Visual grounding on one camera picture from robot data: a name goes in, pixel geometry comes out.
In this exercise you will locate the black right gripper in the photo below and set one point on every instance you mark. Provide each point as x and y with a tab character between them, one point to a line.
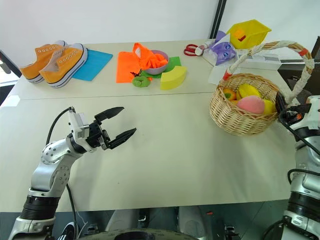
293	112

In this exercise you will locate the green round plush toy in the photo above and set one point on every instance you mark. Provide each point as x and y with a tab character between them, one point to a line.
140	82

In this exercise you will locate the orange fabric bag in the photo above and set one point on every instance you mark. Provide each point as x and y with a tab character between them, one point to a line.
126	66

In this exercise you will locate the orange block in bin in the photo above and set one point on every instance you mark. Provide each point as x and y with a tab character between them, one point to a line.
240	33

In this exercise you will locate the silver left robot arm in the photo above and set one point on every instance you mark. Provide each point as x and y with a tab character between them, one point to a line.
47	172

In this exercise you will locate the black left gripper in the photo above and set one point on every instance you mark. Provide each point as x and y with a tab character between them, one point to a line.
96	136

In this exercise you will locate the dark rounded robot base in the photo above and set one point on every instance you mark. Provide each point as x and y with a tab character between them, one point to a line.
130	235

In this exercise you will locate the white flat box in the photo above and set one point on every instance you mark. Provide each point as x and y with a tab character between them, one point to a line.
265	61

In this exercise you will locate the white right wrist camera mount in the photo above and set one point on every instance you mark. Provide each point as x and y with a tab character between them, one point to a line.
314	112

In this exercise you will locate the white tube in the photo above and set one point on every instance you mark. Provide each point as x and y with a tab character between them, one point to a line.
203	47

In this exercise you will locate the purple plush toy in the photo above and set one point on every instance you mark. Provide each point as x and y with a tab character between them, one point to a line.
223	53

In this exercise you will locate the yellow plastic bin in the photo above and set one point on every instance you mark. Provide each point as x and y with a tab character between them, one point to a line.
252	31

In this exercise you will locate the pink toy peach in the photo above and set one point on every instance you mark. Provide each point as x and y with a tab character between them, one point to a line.
251	105

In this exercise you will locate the blue cloth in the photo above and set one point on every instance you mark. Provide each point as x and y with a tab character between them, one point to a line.
95	63

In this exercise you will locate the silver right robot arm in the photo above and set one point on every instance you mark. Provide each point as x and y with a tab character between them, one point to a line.
307	157

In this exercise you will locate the black vertical pole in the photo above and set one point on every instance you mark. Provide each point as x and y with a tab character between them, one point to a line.
218	17

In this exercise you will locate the purple bowl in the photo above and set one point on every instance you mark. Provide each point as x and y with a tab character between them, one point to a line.
156	70

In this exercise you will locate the yellow toy lemon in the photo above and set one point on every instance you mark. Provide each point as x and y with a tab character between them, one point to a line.
268	107

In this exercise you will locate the dark furniture edge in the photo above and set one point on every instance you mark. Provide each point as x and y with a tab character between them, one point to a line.
6	75

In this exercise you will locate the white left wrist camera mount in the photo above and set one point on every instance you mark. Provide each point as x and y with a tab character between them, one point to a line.
78	126

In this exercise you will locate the orange toy fruit half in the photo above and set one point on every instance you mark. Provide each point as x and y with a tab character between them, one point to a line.
229	94

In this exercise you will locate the yellow foam wedge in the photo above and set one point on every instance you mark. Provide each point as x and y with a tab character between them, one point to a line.
172	78

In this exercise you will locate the red scissors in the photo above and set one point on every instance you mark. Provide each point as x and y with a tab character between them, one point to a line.
190	50

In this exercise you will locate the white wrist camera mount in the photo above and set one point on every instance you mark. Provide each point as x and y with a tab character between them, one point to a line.
78	126
314	112

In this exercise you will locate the orange canvas sneaker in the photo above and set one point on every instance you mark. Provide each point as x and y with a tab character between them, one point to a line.
62	70
35	65

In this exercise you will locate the white paper sheet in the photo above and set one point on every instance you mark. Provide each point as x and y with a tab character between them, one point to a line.
217	75

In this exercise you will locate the yellow toy starfruit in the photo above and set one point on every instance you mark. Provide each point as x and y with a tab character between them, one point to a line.
248	90

